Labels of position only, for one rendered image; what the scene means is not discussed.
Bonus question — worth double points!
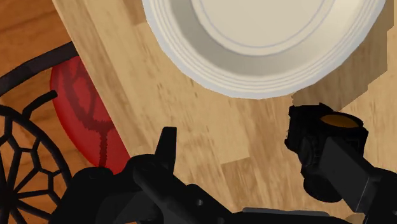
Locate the white round plate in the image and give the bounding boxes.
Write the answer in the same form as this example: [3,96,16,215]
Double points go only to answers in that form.
[141,0,387,100]

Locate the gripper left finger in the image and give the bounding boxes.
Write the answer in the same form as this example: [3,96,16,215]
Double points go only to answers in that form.
[51,126,234,224]

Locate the black cylinder with amber top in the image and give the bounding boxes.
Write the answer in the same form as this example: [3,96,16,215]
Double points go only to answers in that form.
[284,102,370,204]

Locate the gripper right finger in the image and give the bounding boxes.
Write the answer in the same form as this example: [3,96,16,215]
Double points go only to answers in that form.
[318,136,397,224]

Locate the black metal chair red cushion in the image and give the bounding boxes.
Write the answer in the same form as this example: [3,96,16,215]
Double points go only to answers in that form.
[0,41,132,224]

